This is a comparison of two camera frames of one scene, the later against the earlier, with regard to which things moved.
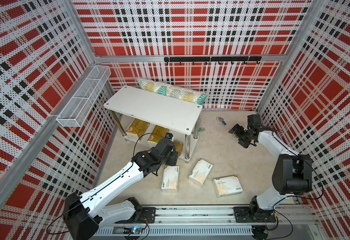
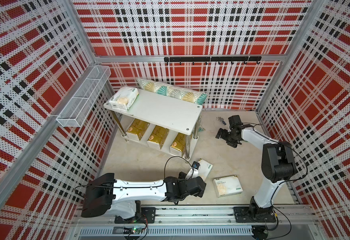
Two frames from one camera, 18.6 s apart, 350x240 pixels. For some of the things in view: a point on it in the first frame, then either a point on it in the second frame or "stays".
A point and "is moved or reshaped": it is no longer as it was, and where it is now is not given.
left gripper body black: x=172 y=159 → x=182 y=176
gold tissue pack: x=178 y=147 is moved or reshaped
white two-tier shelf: x=145 y=117 stays
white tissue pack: x=200 y=172 stays
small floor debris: x=221 y=119 stays
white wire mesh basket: x=73 y=114 stays
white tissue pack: x=227 y=185 stays
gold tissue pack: x=159 y=133 stays
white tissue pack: x=169 y=183 → x=124 y=98
